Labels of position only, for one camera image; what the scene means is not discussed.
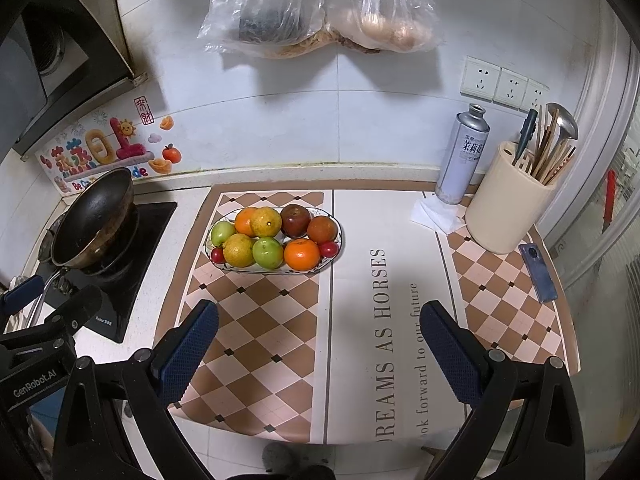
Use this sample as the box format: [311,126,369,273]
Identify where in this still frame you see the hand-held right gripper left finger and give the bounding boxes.
[52,299,220,480]

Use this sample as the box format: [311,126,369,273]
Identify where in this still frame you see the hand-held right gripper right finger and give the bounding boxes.
[419,300,587,480]

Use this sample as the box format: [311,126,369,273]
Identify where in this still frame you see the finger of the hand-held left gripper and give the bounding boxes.
[0,275,46,317]
[0,285,103,356]

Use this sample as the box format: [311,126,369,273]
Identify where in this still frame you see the floral oval ceramic plate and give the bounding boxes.
[204,207,345,275]

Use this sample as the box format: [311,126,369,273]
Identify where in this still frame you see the green apple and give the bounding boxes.
[252,237,285,268]
[210,221,237,247]

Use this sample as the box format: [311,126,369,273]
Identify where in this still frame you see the yellow citrus fruit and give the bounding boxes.
[250,207,282,238]

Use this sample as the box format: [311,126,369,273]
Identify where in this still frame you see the dark brownish orange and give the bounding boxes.
[306,215,339,245]

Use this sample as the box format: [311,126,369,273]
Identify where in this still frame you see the checkered brown counter mat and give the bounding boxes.
[155,180,581,445]

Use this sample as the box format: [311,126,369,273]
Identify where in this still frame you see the black frying pan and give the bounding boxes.
[25,168,136,331]

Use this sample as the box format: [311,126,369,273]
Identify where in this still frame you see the black induction stove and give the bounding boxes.
[30,201,178,345]

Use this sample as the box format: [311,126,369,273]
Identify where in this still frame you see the yellow lemon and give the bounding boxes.
[222,233,256,268]

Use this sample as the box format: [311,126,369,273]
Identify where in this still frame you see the blue-grey phone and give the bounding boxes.
[518,243,558,304]

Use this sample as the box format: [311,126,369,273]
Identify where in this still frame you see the grey fuzzy slipper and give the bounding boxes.
[262,442,298,473]

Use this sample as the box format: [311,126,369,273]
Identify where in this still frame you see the white tissue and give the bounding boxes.
[411,196,468,235]

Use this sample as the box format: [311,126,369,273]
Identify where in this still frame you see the small orange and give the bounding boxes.
[234,207,258,237]

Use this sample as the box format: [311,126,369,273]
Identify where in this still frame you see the large bright orange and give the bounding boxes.
[284,238,321,271]

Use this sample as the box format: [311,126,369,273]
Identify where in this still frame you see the cream utensil holder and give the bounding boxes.
[465,141,558,255]

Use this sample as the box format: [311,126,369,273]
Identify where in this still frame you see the dark red apple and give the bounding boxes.
[280,205,312,239]

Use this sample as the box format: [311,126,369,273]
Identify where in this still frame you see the silver spray can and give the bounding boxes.
[435,103,491,205]

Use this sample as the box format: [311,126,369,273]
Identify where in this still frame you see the bundle of wooden chopsticks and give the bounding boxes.
[520,105,576,186]

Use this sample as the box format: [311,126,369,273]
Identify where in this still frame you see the black range hood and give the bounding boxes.
[0,0,148,161]

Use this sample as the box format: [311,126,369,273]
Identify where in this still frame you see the metal ladle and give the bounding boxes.
[542,102,579,176]

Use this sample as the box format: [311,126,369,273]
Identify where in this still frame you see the clear plastic bag pale contents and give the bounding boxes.
[325,0,446,53]

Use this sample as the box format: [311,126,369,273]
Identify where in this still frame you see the clear plastic bag dark contents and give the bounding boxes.
[197,0,328,58]

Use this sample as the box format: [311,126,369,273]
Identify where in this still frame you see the colourful wall sticker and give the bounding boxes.
[35,95,181,196]

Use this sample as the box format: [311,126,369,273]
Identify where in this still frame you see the red handle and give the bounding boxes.
[603,170,617,226]

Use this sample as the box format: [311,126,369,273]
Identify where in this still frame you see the dark-handled kitchen tool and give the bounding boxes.
[511,108,538,166]

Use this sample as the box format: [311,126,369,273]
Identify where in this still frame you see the white wall socket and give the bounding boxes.
[493,67,529,107]
[460,56,502,98]
[525,79,551,111]

